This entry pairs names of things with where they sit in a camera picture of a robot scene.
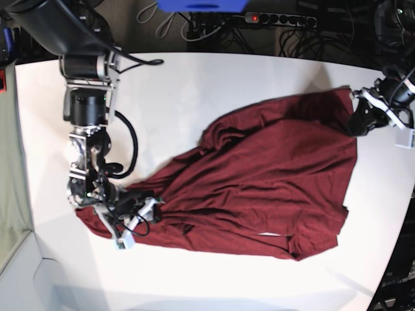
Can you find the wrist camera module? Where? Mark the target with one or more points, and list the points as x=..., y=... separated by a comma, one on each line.
x=405, y=138
x=126, y=241

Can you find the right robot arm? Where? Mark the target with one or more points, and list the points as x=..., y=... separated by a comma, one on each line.
x=91, y=70

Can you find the black power strip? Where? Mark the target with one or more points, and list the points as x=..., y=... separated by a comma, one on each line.
x=280, y=20

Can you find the red black device left edge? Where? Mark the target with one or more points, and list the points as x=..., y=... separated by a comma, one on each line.
x=2, y=81

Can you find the blue box at top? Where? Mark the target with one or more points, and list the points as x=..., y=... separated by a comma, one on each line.
x=202, y=5

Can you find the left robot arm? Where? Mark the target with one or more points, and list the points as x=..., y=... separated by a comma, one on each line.
x=393, y=30

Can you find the dark red t-shirt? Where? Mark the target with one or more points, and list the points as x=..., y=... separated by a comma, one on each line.
x=268, y=179

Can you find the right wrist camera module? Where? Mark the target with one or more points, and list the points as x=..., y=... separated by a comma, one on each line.
x=126, y=241

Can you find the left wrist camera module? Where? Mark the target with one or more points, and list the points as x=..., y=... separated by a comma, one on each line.
x=405, y=138

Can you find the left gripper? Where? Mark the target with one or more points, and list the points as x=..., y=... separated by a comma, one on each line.
x=387, y=103

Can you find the blue bottle left edge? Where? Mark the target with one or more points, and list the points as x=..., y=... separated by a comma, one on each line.
x=9, y=39

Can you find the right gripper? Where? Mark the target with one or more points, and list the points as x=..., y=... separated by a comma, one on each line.
x=133, y=212

